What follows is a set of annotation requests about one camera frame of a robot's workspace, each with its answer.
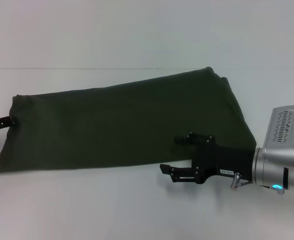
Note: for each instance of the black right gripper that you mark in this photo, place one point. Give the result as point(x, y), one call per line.
point(224, 160)

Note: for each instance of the dark green t-shirt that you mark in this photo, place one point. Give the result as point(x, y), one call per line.
point(127, 120)

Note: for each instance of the silver elbow connector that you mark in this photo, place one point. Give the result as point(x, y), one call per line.
point(236, 181)

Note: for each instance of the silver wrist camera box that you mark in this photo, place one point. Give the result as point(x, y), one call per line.
point(284, 132)

